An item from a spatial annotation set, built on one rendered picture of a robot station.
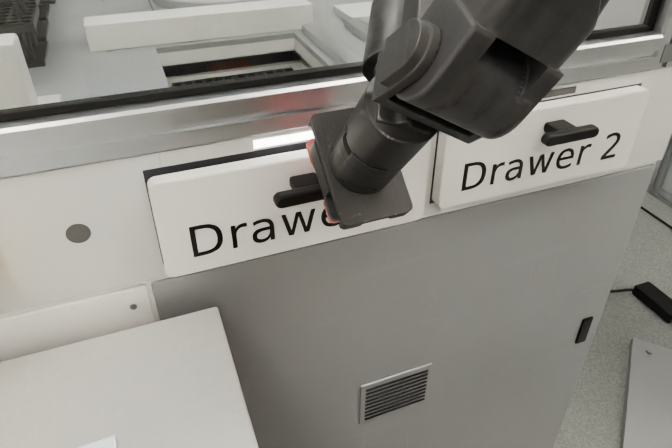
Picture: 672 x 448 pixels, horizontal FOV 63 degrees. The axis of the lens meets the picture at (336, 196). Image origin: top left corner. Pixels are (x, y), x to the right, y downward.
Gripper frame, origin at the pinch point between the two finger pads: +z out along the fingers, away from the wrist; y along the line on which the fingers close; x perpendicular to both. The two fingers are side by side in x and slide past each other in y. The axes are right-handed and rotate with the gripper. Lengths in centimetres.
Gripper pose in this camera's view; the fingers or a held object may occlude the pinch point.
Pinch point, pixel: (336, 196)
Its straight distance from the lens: 55.3
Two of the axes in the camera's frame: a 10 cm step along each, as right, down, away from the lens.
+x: -9.3, 2.0, -3.1
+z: -2.4, 3.2, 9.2
